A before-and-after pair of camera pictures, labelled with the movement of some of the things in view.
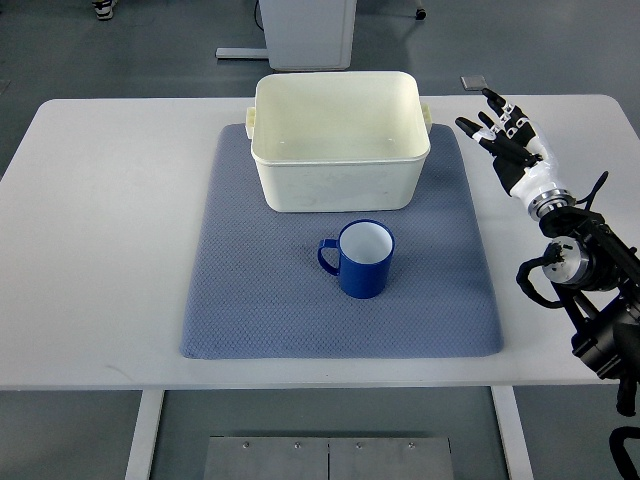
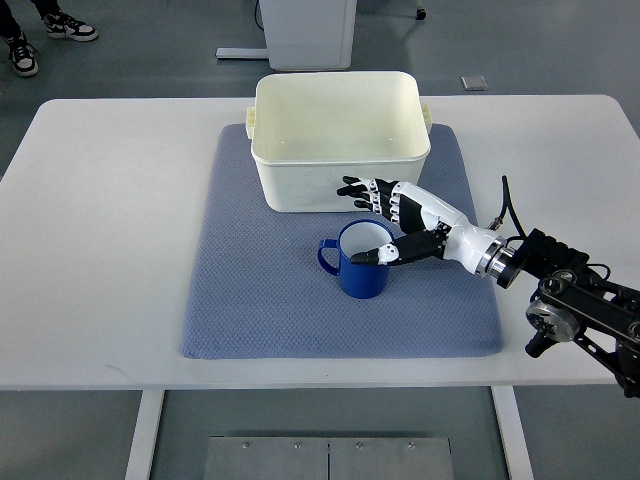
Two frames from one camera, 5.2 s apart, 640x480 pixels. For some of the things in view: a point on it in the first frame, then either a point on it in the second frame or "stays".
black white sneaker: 104,9 → 62,26
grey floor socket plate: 473,83 stays
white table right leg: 512,433 stays
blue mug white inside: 366,248 stays
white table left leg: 138,462 stays
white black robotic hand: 520,159 → 437,231
